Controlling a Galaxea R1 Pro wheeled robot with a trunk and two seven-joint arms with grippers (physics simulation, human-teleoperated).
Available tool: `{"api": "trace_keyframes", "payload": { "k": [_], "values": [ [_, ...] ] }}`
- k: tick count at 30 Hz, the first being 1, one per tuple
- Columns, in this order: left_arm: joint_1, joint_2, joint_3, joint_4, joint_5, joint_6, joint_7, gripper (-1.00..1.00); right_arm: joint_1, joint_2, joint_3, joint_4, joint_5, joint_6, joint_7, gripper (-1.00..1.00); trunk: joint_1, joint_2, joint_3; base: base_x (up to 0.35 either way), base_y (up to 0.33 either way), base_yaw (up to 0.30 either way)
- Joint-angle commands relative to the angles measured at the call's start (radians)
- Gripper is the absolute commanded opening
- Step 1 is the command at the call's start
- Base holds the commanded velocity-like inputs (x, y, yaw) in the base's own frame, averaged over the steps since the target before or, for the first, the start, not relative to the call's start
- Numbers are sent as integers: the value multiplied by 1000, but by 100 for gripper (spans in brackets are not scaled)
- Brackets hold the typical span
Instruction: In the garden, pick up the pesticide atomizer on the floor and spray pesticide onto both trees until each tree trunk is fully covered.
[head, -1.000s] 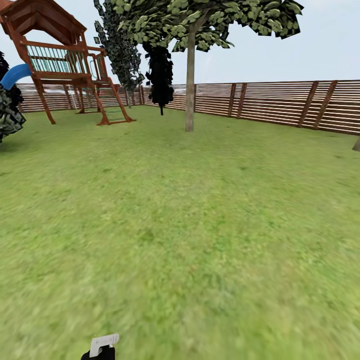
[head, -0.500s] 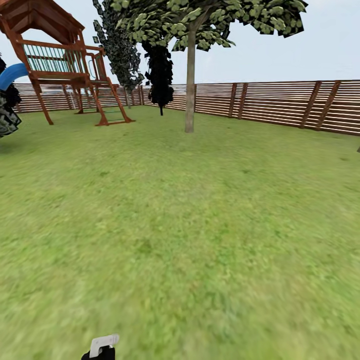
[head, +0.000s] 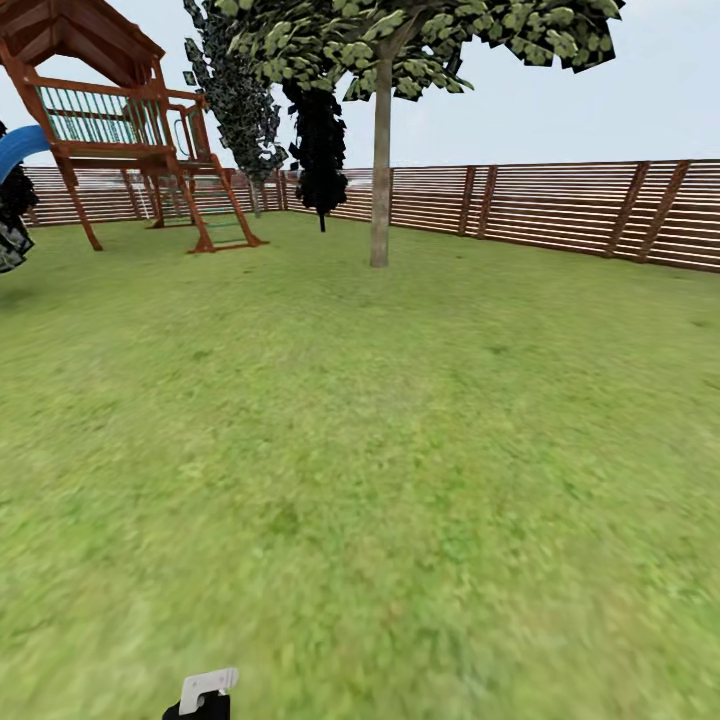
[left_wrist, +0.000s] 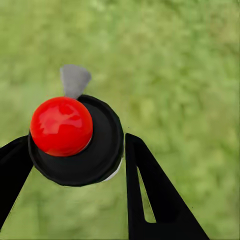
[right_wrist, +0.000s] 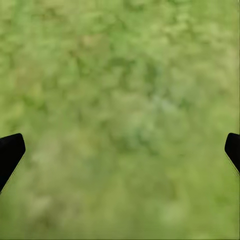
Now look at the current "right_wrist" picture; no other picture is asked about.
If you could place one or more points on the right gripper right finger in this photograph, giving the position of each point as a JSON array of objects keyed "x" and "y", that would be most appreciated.
[{"x": 232, "y": 148}]

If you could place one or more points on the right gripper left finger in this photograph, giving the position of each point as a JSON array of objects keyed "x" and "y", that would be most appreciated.
[{"x": 12, "y": 148}]

